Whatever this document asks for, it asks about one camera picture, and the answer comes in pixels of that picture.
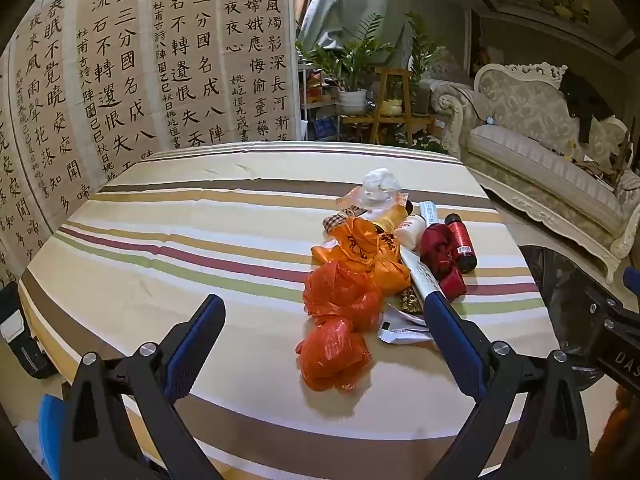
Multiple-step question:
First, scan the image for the clear orange-print plastic wrapper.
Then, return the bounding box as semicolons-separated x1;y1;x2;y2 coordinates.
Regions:
342;186;401;212

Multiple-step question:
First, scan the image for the long blue white packet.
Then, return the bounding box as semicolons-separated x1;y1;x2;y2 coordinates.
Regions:
419;200;442;228

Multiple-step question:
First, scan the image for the grey hanging cloth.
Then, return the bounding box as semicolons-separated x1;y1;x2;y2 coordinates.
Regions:
297;0;416;68

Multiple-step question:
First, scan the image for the small clutter pile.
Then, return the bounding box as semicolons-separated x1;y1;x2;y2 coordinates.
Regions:
575;132;640;181

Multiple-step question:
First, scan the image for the low leafy green plant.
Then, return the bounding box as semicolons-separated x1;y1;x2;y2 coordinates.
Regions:
415;135;451;156

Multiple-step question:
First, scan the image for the white tissue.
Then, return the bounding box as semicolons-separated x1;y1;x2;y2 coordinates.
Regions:
362;167;403;211

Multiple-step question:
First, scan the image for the small white red-capped bottle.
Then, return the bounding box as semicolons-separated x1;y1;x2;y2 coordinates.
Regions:
394;214;427;251

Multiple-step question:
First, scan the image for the green plant in dark pot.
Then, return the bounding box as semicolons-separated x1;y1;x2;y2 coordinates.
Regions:
405;12;448;116

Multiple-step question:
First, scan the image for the striped tablecloth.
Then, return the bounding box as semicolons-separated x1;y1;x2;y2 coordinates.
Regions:
17;141;561;480

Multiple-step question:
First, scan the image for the white metal rack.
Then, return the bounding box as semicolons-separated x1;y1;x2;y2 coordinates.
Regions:
297;60;346;141

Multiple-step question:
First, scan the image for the black garment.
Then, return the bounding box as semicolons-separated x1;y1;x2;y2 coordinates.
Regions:
559;69;618;145

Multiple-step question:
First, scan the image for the red bottle with black cap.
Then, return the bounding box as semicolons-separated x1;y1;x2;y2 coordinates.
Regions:
444;213;478;275

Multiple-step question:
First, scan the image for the plain orange plastic bag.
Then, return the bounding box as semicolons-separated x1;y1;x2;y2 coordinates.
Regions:
295;317;373;392
302;262;383;331

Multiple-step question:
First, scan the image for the row of calligraphy sheets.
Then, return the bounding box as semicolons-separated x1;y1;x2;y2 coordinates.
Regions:
0;0;301;291

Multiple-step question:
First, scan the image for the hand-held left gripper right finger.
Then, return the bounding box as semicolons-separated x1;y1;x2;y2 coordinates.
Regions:
425;290;591;480

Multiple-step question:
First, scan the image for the white black snack wrapper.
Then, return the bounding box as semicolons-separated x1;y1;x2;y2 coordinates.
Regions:
376;309;435;346

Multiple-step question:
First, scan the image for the black device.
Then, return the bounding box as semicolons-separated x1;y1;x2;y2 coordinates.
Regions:
0;280;58;381

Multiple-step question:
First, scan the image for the green plant in white pot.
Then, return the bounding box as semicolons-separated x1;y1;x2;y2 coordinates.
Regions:
297;15;396;115

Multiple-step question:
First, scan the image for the amber bottle with yellow label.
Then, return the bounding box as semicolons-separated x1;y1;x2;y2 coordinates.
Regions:
372;200;415;233

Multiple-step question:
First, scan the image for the printed orange plastic bag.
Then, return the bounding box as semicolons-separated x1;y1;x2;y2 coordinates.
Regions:
311;217;412;291

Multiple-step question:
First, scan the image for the gold glitter packet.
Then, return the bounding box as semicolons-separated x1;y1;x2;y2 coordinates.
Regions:
397;287;427;317

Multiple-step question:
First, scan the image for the wooden plant stand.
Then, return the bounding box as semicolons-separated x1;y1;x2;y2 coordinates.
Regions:
340;66;436;148

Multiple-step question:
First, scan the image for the white tube with print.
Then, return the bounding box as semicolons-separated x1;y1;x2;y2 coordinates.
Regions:
399;249;443;308

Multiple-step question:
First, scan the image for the cream ornate sofa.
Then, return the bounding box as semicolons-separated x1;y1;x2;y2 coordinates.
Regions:
431;62;640;283

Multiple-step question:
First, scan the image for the plaid ribbon roll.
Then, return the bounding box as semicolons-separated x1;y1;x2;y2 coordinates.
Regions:
322;214;351;236

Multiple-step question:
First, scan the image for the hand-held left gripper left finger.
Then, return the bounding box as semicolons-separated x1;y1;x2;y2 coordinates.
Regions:
60;294;226;480

